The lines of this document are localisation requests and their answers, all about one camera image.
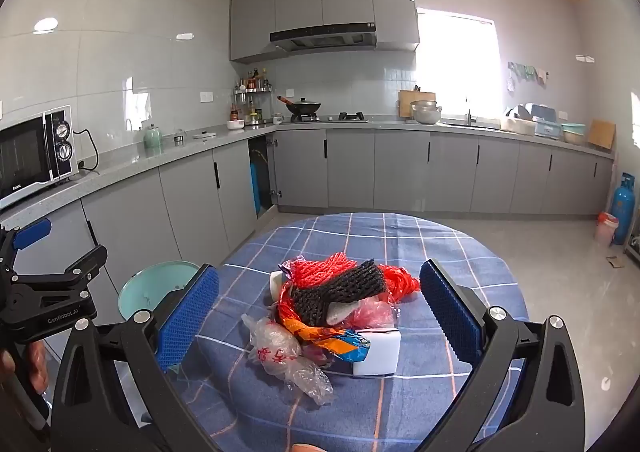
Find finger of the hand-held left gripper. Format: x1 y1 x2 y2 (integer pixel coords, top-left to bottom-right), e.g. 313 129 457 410
0 219 53 279
7 245 109 305

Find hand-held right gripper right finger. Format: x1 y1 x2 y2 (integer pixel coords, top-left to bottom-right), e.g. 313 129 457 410
419 259 587 452

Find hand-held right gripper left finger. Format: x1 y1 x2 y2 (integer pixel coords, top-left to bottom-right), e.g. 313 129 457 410
50 263 221 452

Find teal round bin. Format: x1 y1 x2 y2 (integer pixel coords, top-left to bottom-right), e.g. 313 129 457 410
118 260 202 323

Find black foam net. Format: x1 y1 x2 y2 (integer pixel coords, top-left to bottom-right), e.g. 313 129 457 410
290 259 388 327

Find red mesh net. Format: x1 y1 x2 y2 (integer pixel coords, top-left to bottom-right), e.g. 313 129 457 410
287 252 360 293

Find person's left hand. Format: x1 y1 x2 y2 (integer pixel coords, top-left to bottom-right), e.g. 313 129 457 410
0 339 49 395

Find silver black microwave oven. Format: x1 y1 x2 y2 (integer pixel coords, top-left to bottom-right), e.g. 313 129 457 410
0 105 80 210

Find pink plastic bag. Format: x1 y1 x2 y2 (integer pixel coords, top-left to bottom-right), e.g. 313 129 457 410
350 299 396 333

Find white foam block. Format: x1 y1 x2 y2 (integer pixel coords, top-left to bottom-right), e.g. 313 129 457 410
350 327 403 378

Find clear plastic bag red print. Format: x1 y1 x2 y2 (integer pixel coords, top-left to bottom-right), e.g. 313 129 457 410
241 314 335 407

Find blue plaid tablecloth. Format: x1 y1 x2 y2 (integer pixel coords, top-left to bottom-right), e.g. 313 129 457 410
112 213 531 452

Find white cup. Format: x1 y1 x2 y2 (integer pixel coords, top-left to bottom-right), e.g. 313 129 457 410
269 269 291 305

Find grey speckled countertop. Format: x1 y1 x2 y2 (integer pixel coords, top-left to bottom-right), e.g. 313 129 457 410
0 114 616 233

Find orange blue foil wrapper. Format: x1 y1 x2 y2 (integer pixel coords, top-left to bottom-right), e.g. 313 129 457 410
277 282 372 365

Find green ceramic jar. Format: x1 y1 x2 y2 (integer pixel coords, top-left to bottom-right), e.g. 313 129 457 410
143 123 165 153

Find blue cylinder inside cabinet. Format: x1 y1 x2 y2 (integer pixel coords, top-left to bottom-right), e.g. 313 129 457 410
250 159 263 215

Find grey base cabinets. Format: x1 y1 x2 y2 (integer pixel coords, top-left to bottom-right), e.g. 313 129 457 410
0 127 616 373

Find red white bucket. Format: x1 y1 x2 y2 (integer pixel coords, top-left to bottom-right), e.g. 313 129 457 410
594 212 619 247

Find stacked metal bowls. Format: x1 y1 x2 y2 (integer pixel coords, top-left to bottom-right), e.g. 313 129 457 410
410 100 444 125

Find blue gas cylinder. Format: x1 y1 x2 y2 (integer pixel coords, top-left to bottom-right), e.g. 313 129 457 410
611 173 637 246

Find white blue dish rack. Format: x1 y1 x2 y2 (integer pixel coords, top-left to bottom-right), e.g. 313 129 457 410
501 103 558 139

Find wooden cutting board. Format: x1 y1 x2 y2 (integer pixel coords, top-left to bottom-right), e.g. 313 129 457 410
398 90 437 119

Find teal plastic basin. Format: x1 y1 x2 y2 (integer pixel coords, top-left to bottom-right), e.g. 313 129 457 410
560 123 587 145

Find gas stove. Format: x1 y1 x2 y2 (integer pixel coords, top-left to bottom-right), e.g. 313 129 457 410
279 112 369 124

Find metal spice rack with bottles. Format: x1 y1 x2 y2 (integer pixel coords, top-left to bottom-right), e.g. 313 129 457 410
234 66 273 125

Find brown wooden board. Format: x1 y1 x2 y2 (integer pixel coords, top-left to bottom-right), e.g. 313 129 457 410
587 119 617 151

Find black wok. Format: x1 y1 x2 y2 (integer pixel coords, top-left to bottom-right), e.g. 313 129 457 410
277 96 322 117

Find bright kitchen window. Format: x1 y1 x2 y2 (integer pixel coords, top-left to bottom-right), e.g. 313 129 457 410
416 8 502 120

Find hanging cloths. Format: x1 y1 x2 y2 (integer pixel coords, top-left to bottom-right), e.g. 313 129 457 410
506 60 549 92

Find black range hood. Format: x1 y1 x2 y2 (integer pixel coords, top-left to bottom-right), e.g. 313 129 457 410
270 23 377 52

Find black microwave power cable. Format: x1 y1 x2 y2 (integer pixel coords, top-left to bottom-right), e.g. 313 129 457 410
73 128 101 173

